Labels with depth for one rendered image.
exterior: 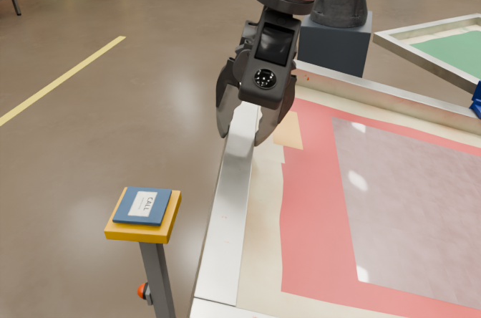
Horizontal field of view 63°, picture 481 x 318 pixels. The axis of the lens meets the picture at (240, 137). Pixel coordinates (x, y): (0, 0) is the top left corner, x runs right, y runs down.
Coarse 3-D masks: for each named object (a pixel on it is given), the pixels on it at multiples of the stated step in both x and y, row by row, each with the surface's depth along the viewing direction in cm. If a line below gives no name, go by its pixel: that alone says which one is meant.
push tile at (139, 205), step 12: (132, 192) 84; (144, 192) 84; (156, 192) 84; (168, 192) 84; (120, 204) 81; (132, 204) 81; (144, 204) 81; (156, 204) 81; (120, 216) 79; (132, 216) 79; (144, 216) 79; (156, 216) 79
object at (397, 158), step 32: (320, 128) 66; (352, 128) 69; (384, 128) 72; (288, 160) 57; (320, 160) 59; (352, 160) 61; (384, 160) 64; (416, 160) 66; (448, 160) 69; (480, 160) 72; (416, 192) 59; (448, 192) 61; (480, 192) 63
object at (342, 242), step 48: (288, 192) 52; (336, 192) 54; (384, 192) 57; (288, 240) 45; (336, 240) 47; (384, 240) 49; (432, 240) 51; (480, 240) 54; (288, 288) 40; (336, 288) 42; (384, 288) 43; (432, 288) 45; (480, 288) 47
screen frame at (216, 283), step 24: (312, 72) 75; (336, 72) 78; (360, 96) 77; (384, 96) 77; (408, 96) 78; (240, 120) 56; (432, 120) 79; (456, 120) 78; (480, 120) 78; (240, 144) 52; (240, 168) 48; (216, 192) 44; (240, 192) 44; (216, 216) 41; (240, 216) 42; (216, 240) 38; (240, 240) 39; (216, 264) 36; (240, 264) 37; (216, 288) 34; (192, 312) 32; (216, 312) 33; (240, 312) 33
